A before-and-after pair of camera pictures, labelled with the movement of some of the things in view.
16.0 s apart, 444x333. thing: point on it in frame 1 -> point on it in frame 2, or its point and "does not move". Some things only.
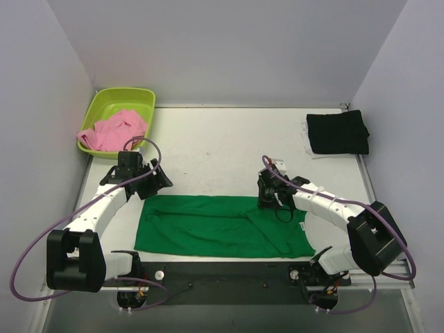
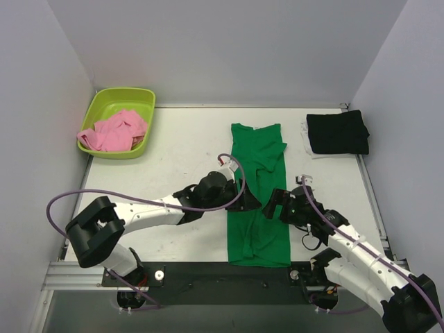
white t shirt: [316, 155] does not move
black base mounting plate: [232, 283] does not move
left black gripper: [152, 178] -> [239, 195]
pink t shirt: [111, 134] does not move
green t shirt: [218, 227] -> [256, 238]
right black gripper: [265, 193] -> [281, 203]
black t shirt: [344, 132] does not move
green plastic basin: [107, 103] does not move
